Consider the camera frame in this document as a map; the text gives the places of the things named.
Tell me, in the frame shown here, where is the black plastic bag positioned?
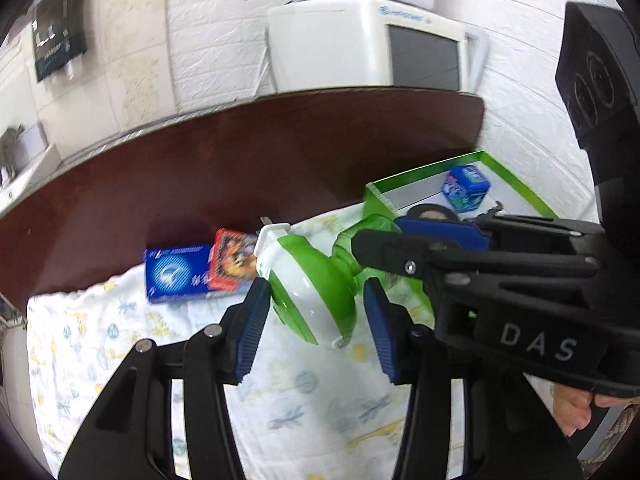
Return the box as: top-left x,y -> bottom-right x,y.
31,0 -> 88,83

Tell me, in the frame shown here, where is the green white bottle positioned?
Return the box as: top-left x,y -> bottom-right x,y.
254,212 -> 403,350

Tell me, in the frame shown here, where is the red card box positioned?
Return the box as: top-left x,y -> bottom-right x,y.
206,228 -> 258,295

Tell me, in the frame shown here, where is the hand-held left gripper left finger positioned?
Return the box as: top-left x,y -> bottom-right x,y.
59,276 -> 272,480

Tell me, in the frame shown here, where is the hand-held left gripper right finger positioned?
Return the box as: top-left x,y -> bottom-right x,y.
363,277 -> 583,480

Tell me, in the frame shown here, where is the grey animal figurine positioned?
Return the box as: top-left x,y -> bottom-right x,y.
0,125 -> 26,186

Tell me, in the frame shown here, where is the white appliance with dark screen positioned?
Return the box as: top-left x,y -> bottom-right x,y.
265,0 -> 491,93

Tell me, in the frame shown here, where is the printed blanket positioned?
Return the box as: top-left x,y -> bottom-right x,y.
25,205 -> 566,480

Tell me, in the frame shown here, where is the blue round jar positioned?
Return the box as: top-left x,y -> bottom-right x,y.
441,165 -> 493,211

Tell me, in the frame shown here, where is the person's right hand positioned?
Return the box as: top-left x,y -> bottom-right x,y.
550,384 -> 640,438

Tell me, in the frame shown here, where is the blue flat box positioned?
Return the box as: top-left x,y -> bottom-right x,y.
144,244 -> 215,304

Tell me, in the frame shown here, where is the dark wooden board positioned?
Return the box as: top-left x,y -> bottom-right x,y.
0,87 -> 487,311

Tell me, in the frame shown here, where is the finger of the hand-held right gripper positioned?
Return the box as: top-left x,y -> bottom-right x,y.
350,229 -> 602,292
394,212 -> 608,257

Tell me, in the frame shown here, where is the green cardboard box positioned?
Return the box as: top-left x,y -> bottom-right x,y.
364,150 -> 561,313

